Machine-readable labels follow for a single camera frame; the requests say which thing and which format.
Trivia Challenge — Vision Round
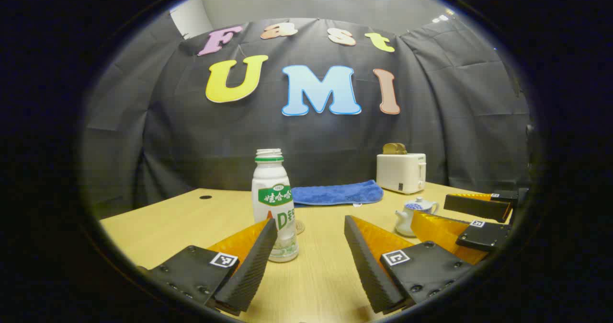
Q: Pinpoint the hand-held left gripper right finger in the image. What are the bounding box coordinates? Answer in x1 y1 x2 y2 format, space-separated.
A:
344 215 475 315

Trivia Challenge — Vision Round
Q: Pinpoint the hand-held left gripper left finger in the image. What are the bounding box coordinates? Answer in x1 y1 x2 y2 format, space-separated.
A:
136 218 279 316

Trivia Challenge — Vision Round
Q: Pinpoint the white blue-patterned teacup lid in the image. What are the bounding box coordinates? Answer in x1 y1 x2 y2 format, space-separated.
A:
405 197 434 212

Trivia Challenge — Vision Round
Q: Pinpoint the white blue-patterned teacup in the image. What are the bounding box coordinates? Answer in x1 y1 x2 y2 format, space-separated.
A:
395 201 439 237

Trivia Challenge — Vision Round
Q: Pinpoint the white green-label water bottle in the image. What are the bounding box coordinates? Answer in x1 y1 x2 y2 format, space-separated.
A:
251 149 299 263

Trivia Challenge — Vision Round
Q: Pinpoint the blue towel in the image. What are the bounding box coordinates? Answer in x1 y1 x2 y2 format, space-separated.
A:
291 180 384 207

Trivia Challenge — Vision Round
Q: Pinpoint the white toaster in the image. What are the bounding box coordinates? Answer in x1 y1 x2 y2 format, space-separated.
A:
376 153 427 195

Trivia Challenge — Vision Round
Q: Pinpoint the black backdrop cloth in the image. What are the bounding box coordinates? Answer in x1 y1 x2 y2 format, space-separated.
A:
81 19 532 218

